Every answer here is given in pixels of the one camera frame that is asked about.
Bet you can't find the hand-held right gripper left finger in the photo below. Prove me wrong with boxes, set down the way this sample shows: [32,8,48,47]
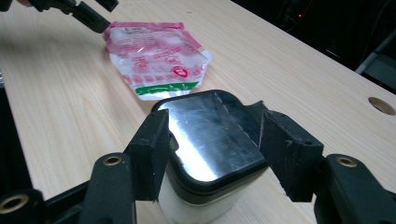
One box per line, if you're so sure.
[123,107,171,203]

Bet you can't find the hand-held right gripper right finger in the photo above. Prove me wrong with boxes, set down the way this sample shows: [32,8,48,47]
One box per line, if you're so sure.
[259,108,325,203]

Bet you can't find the glass jar with black lid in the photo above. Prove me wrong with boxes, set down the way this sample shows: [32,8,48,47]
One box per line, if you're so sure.
[150,89,271,224]

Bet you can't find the pink printed plastic bag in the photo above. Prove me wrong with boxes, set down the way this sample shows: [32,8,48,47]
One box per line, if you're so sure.
[103,21,213,102]

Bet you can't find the white desk leg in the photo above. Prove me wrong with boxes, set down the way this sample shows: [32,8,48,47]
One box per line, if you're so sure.
[354,29,396,77]

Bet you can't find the dark equipment with red light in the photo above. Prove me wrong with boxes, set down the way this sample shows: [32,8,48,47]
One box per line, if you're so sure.
[278,0,331,32]

